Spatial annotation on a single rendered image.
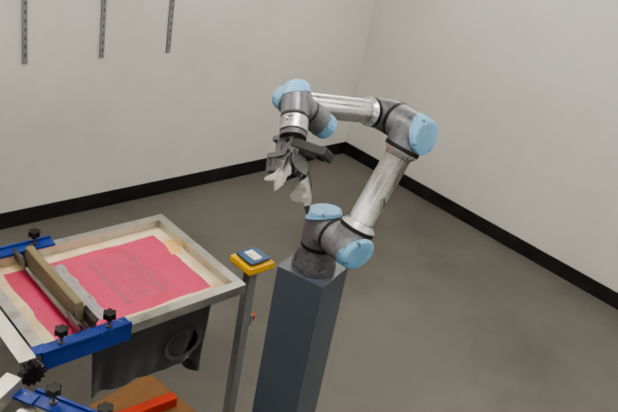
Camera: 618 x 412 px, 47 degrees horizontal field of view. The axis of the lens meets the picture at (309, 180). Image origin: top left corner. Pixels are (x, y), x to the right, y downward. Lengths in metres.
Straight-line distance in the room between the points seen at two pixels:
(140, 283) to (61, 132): 2.20
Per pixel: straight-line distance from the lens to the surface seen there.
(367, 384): 3.93
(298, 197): 1.85
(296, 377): 2.62
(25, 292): 2.67
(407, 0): 5.93
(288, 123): 1.84
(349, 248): 2.23
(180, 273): 2.78
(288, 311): 2.50
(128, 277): 2.75
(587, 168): 5.21
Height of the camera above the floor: 2.51
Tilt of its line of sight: 25 degrees down
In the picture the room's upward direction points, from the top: 11 degrees clockwise
